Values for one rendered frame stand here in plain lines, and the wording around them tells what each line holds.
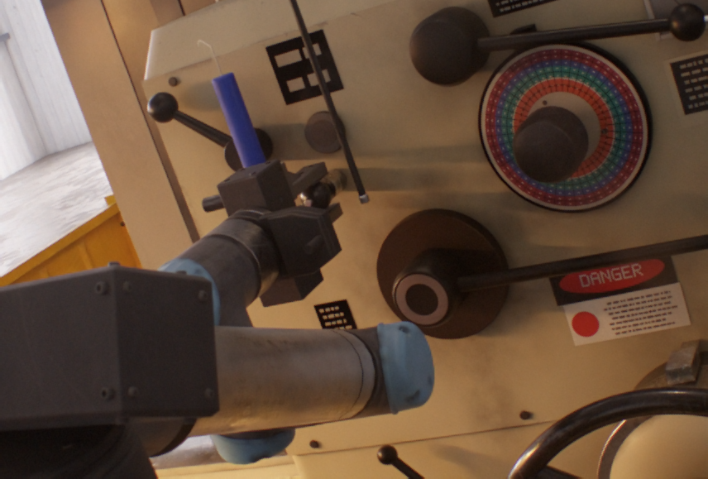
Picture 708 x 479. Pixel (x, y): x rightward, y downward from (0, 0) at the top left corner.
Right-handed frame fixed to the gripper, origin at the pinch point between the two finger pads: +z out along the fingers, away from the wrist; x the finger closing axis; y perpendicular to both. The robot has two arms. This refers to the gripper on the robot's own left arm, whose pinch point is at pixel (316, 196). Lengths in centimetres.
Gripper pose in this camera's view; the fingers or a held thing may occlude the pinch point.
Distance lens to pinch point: 130.6
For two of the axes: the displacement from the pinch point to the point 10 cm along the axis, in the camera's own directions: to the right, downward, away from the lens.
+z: 3.9, -3.3, 8.6
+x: 3.3, 9.2, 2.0
